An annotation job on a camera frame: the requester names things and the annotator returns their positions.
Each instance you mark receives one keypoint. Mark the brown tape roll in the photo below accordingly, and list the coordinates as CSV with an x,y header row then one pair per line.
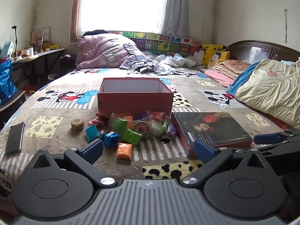
x,y
77,124

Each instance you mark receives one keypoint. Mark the window with wooden frame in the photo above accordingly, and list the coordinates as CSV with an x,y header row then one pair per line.
x,y
121,7

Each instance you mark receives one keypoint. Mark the framed picture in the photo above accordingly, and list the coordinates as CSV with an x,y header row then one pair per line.
x,y
41,36

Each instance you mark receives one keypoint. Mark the pile of colourful clay packets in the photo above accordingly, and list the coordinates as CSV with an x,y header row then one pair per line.
x,y
127,134

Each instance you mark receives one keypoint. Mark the blue plastic bag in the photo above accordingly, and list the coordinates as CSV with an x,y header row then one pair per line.
x,y
7,82

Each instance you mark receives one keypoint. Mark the red box lid with portrait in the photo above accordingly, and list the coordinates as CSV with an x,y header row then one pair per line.
x,y
211,126

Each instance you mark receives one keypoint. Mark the red cardboard box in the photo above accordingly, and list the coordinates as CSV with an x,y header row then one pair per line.
x,y
133,103

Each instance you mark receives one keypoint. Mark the yellow cartoon cushion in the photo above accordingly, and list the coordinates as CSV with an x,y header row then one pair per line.
x,y
218,58

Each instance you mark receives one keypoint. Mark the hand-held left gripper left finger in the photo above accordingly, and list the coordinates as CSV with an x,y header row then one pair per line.
x,y
92,150

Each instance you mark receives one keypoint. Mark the white cup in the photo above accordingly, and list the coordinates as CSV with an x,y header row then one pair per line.
x,y
30,52

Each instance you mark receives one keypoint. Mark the folded beige pink blanket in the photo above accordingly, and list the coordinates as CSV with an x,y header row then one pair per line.
x,y
232,68

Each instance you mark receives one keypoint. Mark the cream quilt with blue edge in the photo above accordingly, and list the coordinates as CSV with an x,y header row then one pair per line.
x,y
269,91

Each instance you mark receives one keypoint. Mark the white desk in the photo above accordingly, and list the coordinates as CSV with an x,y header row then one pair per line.
x,y
35,56

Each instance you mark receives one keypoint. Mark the black cloth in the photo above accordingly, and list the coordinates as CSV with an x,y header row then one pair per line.
x,y
96,32

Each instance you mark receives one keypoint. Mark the grey purple garment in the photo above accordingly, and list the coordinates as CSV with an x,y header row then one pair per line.
x,y
143,63

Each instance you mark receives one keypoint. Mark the small blue plastic block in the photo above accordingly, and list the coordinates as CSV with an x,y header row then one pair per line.
x,y
110,139

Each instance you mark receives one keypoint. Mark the black phone stand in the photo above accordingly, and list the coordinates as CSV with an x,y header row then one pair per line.
x,y
16,39

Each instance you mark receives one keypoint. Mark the cartoon printed blanket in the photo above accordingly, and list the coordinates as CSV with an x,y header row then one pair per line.
x,y
70,112

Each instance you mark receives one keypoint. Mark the yellow plush toy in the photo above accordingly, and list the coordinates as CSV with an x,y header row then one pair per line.
x,y
211,48

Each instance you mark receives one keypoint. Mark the grey curtain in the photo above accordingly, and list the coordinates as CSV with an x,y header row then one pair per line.
x,y
175,7

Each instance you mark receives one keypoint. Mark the pink quilt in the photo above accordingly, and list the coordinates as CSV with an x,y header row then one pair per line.
x,y
103,51

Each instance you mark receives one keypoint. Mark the yellow box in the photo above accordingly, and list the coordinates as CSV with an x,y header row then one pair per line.
x,y
54,47

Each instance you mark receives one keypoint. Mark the clear tape roll pink core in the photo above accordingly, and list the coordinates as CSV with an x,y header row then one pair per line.
x,y
143,128

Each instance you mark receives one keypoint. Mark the black smartphone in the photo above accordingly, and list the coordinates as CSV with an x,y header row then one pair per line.
x,y
14,138

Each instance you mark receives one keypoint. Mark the dark wooden board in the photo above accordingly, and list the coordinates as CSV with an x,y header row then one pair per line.
x,y
13,100

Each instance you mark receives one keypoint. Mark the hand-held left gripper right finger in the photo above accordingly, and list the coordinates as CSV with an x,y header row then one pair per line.
x,y
203,151

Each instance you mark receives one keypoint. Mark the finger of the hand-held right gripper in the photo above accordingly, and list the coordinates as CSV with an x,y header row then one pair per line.
x,y
266,138

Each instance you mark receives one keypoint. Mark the colourful alphabet foam mat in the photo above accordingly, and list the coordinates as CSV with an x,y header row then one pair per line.
x,y
164,43

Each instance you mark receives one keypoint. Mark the light blue packet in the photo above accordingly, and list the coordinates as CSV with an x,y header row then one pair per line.
x,y
6,48

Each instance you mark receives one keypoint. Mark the dark wooden headboard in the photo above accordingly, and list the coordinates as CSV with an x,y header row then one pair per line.
x,y
253,50

